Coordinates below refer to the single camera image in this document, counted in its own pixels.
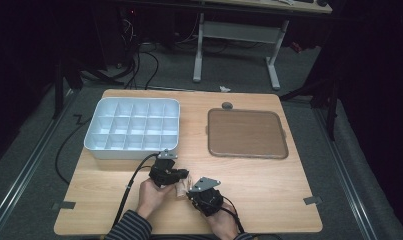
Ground brown tray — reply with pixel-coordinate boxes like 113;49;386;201
207;108;289;160

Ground bundle of black floor cables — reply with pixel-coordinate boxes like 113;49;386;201
120;16;160;91

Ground white compartment box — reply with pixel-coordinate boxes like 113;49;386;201
83;97;181;160

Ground grey tape strip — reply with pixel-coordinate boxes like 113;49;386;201
52;200;77;211
303;195;323;206

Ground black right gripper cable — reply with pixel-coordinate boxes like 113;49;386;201
221;195;283;240

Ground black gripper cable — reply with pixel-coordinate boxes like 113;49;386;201
221;195;283;240
111;152;161;231

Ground beige sock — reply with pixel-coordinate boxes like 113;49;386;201
174;174;194;200

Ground person's right hand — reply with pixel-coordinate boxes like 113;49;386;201
207;206;239;240

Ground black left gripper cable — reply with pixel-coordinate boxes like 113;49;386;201
111;152;161;231

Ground white-legged desk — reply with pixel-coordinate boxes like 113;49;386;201
192;0;333;91

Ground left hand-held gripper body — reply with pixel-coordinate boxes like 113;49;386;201
148;149;182;188

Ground black floor cable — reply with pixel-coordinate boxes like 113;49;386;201
54;114;92;186

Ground person's left hand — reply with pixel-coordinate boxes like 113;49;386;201
136;179;177;219

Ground metal floor rail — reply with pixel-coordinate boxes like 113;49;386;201
312;108;379;240
0;89;77;234

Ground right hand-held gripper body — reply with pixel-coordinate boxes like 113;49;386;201
188;176;225;218

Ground black metal stand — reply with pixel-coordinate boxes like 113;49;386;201
278;76;340;141
52;56;125;120

